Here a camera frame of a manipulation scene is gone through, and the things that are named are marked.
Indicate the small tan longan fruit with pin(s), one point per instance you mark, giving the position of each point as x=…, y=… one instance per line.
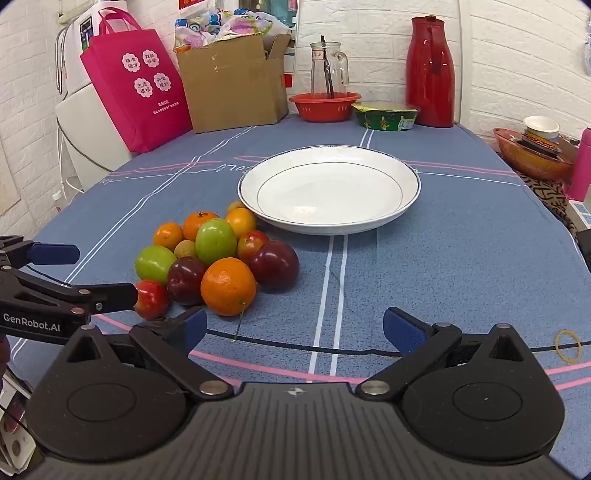
x=185, y=248

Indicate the red thermos jug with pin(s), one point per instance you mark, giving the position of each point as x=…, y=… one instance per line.
x=430, y=74

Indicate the small yellow fruit behind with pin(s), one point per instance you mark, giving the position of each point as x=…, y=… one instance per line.
x=235, y=205

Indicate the large orange with stem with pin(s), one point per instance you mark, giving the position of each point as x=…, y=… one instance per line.
x=228, y=287

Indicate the white appliance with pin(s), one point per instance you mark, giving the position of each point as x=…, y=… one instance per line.
x=85, y=130

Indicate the small orange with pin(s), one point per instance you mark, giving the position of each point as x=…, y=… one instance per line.
x=168, y=235

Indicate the orange with black mark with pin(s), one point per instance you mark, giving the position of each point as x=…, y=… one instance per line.
x=193, y=223

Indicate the small red apple front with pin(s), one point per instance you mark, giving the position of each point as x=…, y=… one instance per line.
x=152, y=300

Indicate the yellow rubber band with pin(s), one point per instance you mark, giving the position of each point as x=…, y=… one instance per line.
x=568, y=346

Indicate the green instant noodle bowl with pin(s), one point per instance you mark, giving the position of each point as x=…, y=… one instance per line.
x=385, y=116

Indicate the red yellow apple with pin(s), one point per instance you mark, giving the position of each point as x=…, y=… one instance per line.
x=249, y=244

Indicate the cardboard box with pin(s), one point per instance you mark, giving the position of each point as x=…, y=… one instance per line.
x=235, y=83

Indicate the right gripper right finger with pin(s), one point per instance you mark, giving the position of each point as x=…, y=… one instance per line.
x=423, y=347

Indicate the pink tote bag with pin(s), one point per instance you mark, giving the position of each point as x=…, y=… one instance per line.
x=136, y=81

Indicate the green apple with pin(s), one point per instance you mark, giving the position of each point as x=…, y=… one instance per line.
x=153, y=263
x=215, y=240

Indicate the white plate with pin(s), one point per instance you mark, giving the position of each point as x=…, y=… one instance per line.
x=330, y=190

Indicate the black spoon in pitcher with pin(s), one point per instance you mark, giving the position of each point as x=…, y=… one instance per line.
x=327, y=69

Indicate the white cup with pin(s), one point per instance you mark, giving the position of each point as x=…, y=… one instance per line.
x=543, y=127

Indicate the floral cloth bundle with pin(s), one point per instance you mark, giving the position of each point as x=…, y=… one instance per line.
x=210, y=26

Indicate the red plastic basket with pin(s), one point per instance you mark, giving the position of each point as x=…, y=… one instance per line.
x=320, y=108

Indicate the pink bottle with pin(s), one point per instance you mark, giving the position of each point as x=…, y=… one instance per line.
x=581, y=174

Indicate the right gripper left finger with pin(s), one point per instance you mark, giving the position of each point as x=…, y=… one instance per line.
x=166, y=345

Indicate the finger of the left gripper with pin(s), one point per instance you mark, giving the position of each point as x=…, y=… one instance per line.
x=108, y=298
x=18, y=252

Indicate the glass pitcher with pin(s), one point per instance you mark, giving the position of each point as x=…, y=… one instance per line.
x=339, y=64

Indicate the dark red plum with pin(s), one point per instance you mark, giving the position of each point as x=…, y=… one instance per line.
x=275, y=266
x=184, y=280

